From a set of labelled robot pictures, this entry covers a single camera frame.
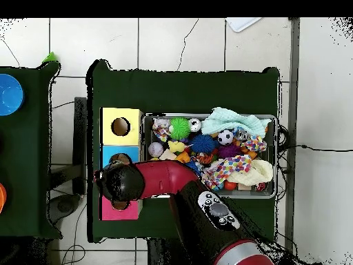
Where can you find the small green object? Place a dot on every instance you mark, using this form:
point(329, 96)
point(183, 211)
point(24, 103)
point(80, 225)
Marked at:
point(49, 58)

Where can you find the black and white soccer ball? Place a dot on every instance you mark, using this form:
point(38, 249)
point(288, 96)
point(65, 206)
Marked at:
point(225, 137)

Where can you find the cream knitted cloth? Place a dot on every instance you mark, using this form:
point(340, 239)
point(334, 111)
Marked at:
point(259, 172)

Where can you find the orange toy brick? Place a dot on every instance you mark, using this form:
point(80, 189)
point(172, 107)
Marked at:
point(183, 157)

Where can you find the green spiky ball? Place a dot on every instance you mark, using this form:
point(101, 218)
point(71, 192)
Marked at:
point(179, 128)

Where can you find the mint green cloth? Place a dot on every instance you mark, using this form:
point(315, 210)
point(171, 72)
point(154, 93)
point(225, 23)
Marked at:
point(229, 121)

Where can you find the white tray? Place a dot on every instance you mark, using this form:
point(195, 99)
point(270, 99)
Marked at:
point(242, 23)

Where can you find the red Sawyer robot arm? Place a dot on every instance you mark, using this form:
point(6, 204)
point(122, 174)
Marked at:
point(165, 178)

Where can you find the crushed clear plastic bottle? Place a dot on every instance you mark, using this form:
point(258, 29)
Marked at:
point(242, 134)

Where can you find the polka dot cloth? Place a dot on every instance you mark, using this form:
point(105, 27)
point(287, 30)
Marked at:
point(229, 167)

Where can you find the white baseball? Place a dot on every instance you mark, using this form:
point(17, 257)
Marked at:
point(155, 149)

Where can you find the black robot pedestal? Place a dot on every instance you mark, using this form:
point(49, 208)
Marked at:
point(162, 254)

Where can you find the blue spiky ball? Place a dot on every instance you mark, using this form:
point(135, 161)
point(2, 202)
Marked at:
point(203, 143)

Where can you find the shallow clear mesh bin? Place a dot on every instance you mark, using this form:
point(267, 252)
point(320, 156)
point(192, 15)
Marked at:
point(270, 154)

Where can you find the purple spiky ball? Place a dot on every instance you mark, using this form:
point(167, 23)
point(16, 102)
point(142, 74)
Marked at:
point(228, 151)

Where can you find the blue bowl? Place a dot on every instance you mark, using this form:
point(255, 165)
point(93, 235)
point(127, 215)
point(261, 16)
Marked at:
point(9, 95)

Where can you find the orange bowl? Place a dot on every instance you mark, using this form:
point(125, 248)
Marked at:
point(2, 197)

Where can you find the wooden box with three holes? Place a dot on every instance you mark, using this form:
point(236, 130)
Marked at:
point(132, 132)

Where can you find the dark green side tablecloth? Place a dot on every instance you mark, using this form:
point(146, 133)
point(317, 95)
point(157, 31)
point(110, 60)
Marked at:
point(30, 151)

